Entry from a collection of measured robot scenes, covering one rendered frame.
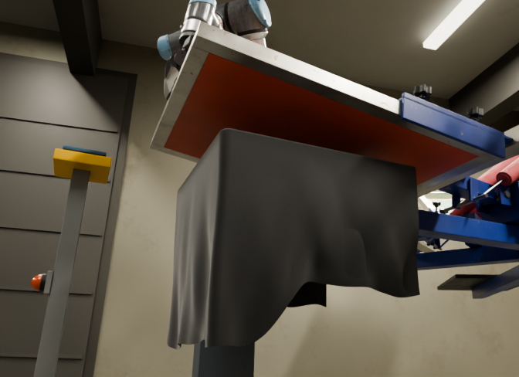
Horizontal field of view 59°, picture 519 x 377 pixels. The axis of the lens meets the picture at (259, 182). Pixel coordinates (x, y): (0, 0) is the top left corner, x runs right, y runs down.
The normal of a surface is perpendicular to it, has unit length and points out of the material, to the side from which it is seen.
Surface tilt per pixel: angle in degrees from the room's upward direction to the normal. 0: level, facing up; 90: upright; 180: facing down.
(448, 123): 90
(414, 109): 90
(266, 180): 91
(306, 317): 90
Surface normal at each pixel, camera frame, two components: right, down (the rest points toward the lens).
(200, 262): -0.73, -0.18
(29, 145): 0.24, -0.33
